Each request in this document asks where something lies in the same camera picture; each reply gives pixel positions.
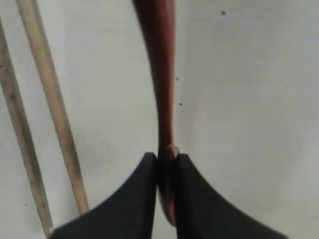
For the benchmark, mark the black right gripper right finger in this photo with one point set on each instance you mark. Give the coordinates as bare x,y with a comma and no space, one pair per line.
202,213

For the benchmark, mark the brown wooden spoon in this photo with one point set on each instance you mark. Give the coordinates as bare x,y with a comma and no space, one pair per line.
157,22

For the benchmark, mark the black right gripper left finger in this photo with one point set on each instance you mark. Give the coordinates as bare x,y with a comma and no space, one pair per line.
126,214

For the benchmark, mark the brown wooden chopstick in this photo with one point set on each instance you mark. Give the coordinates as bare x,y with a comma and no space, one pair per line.
11,92
33,26

